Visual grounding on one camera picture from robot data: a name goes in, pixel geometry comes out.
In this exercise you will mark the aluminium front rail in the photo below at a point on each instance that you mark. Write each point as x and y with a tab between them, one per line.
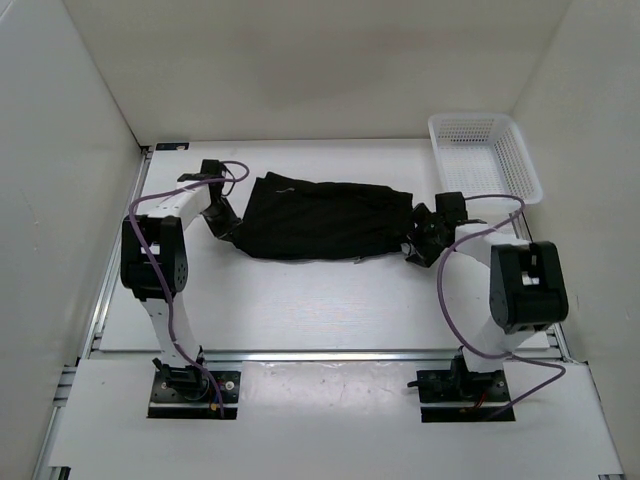
411	355

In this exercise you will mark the black shorts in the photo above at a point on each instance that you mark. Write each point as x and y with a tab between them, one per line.
294	220

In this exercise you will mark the aluminium left side rail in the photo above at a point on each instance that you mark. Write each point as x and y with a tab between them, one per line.
93	325

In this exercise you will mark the aluminium right side rail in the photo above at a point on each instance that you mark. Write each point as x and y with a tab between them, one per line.
544	274

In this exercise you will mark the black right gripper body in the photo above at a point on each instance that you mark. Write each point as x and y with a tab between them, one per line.
425	235

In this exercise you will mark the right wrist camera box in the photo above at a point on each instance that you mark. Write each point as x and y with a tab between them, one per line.
451	206

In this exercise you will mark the white perforated plastic basket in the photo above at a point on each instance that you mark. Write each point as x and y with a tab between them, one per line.
484	156

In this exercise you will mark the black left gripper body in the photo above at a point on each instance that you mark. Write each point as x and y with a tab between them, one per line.
220	218

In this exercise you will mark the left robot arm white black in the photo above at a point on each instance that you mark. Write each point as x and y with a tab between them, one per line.
154	267

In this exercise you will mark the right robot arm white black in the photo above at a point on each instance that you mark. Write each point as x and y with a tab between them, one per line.
527	294

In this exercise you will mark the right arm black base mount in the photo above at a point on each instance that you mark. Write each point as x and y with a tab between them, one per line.
457	395

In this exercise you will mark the aluminium rail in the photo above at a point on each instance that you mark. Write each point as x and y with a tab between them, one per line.
93	325
544	274
411	355

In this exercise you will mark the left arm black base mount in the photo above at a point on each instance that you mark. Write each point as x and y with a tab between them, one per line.
186	393

